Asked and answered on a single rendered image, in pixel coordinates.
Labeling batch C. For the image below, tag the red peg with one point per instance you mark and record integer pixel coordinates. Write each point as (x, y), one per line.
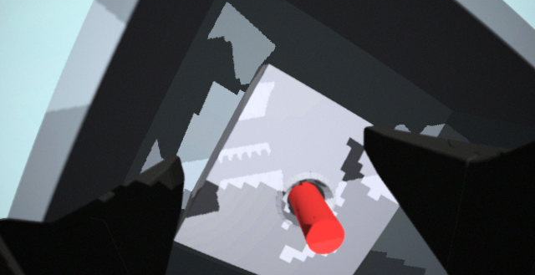
(319, 225)

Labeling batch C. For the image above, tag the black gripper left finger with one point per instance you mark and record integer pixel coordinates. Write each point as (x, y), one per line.
(129, 231)

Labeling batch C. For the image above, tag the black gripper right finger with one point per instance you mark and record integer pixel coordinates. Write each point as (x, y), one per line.
(474, 205)

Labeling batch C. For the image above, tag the white square plate with hole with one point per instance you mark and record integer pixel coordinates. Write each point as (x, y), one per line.
(282, 134)

